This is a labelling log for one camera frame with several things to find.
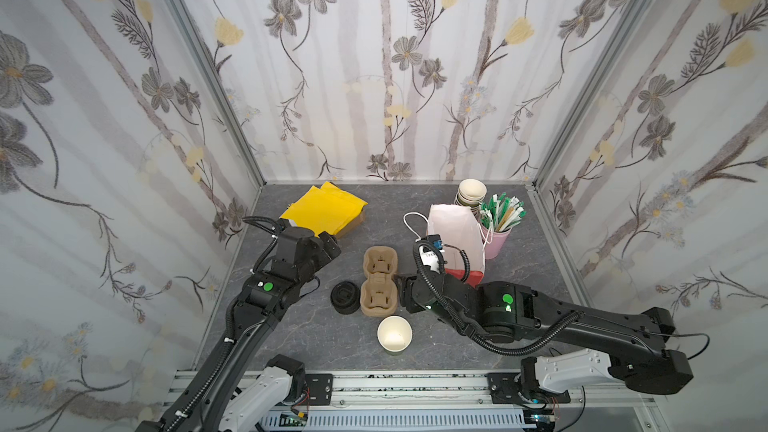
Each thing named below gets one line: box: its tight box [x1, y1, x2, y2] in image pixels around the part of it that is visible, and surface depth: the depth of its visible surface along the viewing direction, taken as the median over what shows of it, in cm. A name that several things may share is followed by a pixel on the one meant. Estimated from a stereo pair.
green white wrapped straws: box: [479, 192, 527, 232], surface depth 90 cm
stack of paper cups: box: [454, 178, 488, 219], surface depth 96 cm
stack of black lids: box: [330, 280, 361, 315], surface depth 87 cm
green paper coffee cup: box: [376, 314, 413, 357], surface depth 77 cm
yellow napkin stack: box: [280, 181, 368, 237], surface depth 109 cm
